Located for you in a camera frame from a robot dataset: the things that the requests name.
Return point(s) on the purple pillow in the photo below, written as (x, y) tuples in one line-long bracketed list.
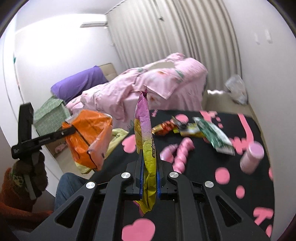
[(73, 86)]

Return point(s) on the cardboard box nightstand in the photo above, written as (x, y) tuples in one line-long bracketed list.
[(57, 146)]

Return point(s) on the black hair clip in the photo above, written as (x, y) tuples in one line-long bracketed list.
[(182, 125)]

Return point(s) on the orange snack bag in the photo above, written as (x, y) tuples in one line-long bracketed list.
[(90, 141)]

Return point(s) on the green white snack bag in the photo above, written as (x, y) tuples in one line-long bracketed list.
[(217, 138)]

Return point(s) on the pink beaded toy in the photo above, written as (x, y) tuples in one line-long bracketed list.
[(182, 154)]

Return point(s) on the red orange candy wrapper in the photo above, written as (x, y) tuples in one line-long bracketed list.
[(163, 128)]

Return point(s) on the clear plastic bag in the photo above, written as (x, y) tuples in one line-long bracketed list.
[(237, 89)]

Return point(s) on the orange sleeve forearm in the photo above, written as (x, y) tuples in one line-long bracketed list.
[(16, 205)]

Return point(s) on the pink bed duvet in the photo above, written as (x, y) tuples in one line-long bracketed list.
[(173, 83)]

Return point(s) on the clear pink plastic package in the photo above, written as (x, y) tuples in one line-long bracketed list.
[(167, 153)]

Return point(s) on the blue jeans leg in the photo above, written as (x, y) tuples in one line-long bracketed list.
[(68, 185)]

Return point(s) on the yellow pink snack wrapper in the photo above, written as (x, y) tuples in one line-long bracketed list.
[(145, 144)]

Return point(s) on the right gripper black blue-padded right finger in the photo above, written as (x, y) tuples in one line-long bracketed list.
[(165, 189)]

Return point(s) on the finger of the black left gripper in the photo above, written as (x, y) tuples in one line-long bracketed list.
[(33, 145)]

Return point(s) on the green patterned cloth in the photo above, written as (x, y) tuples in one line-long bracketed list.
[(50, 116)]

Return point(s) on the left hand in dark glove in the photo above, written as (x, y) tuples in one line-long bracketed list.
[(39, 175)]

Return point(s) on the beige bed headboard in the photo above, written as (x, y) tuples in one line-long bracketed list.
[(109, 71)]

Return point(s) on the yellow plastic trash bag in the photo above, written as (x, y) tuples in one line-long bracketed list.
[(118, 135)]

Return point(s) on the pink cylindrical container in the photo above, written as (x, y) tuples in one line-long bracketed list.
[(251, 158)]

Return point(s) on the white ribbed curtain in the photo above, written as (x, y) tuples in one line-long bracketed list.
[(147, 31)]

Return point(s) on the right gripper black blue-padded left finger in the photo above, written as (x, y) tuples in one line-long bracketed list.
[(134, 189)]

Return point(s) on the black round pink-patterned tablecloth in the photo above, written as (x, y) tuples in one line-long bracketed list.
[(246, 201)]

